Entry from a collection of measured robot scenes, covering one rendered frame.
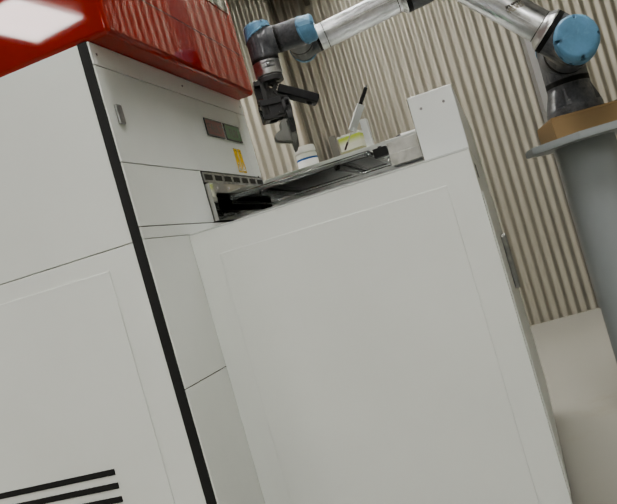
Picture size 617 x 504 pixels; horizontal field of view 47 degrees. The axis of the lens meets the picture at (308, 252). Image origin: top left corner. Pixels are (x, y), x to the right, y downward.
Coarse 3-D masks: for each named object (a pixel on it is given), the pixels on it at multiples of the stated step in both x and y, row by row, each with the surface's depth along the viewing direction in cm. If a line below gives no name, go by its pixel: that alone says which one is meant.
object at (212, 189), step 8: (208, 184) 171; (216, 184) 175; (224, 184) 181; (232, 184) 186; (208, 192) 171; (216, 192) 174; (224, 192) 179; (232, 192) 184; (208, 200) 171; (216, 200) 173; (216, 208) 171; (216, 216) 171; (224, 216) 175; (232, 216) 180
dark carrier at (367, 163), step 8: (360, 160) 173; (368, 160) 178; (376, 160) 183; (360, 168) 191; (368, 168) 196; (312, 176) 178; (320, 176) 183; (328, 176) 188; (336, 176) 193; (344, 176) 199; (288, 184) 180; (296, 184) 185; (304, 184) 191; (312, 184) 196; (320, 184) 202
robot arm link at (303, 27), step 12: (276, 24) 190; (288, 24) 189; (300, 24) 188; (312, 24) 188; (276, 36) 189; (288, 36) 189; (300, 36) 188; (312, 36) 189; (288, 48) 191; (300, 48) 194
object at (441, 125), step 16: (416, 96) 146; (432, 96) 145; (448, 96) 144; (416, 112) 146; (432, 112) 145; (448, 112) 144; (416, 128) 146; (432, 128) 146; (448, 128) 145; (464, 128) 149; (432, 144) 146; (448, 144) 145; (464, 144) 144
